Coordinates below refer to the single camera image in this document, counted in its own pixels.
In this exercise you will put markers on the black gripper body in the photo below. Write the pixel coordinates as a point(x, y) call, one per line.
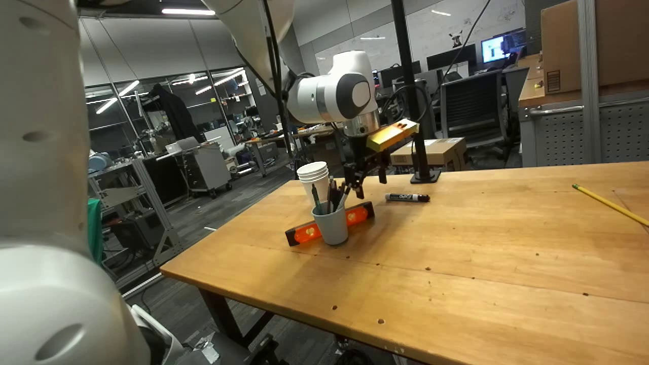
point(358, 153)

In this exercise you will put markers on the white disposable cup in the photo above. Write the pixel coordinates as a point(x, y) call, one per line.
point(315, 179)
point(313, 169)
point(318, 190)

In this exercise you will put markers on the black dry erase marker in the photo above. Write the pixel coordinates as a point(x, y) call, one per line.
point(408, 196)

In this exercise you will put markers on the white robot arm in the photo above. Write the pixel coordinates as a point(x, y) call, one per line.
point(330, 93)

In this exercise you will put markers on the black pen white tip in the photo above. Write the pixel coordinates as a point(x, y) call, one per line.
point(334, 195)

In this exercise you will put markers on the grey pen holder cup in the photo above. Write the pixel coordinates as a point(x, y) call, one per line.
point(330, 226)

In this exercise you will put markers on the black pole stand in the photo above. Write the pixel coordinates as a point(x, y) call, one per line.
point(408, 101)

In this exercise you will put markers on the grey office chair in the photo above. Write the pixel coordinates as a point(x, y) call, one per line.
point(473, 107)

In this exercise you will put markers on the computer monitor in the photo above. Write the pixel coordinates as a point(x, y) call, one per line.
point(504, 44)

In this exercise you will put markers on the metal shelf cart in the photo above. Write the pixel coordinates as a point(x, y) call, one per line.
point(135, 203)

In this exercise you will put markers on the ceiling light strip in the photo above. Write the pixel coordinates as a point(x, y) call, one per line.
point(187, 11)

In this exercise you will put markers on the grey metal cabinet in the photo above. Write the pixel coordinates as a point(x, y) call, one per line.
point(589, 127)

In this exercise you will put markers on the yellow pencil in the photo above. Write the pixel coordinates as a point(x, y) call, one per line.
point(608, 205)

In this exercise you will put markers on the large cardboard box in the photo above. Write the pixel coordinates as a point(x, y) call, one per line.
point(619, 46)

